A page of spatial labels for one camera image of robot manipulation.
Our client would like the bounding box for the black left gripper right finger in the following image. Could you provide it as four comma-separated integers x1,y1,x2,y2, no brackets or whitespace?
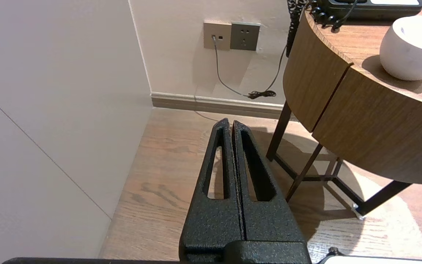
233,120,305,241

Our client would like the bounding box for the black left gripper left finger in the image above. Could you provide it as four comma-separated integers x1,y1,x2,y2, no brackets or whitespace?
179,118,246,257

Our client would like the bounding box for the curved wooden table drawer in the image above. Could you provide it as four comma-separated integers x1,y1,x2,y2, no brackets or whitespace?
312,64,422,185

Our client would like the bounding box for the white round night light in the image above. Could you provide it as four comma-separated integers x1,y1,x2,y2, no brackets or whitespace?
380,16,422,81

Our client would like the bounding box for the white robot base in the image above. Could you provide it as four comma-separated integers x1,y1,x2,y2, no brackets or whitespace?
317,246,422,264

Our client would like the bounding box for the grey power outlet plate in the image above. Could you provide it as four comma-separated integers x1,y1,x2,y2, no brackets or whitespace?
230,22,261,51

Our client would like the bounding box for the round wooden side table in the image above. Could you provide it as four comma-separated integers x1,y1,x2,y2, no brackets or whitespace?
283,0,422,132

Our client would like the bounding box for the black white desk telephone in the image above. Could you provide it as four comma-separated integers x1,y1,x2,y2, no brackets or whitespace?
315,0,422,19

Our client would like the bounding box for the black metal table frame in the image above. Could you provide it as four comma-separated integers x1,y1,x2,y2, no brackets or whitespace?
266,100,413,219

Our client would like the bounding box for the grey wall baseboard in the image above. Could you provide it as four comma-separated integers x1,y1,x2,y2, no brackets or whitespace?
151,92,299,120

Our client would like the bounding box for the grey thin cable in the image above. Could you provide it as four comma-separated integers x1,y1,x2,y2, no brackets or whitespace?
211,35,288,100

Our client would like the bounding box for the beige wall socket plate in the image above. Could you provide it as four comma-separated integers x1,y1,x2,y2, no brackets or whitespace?
203,21,232,51

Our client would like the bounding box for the black coiled phone cord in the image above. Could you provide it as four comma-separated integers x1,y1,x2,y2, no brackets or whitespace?
286,0,358,56

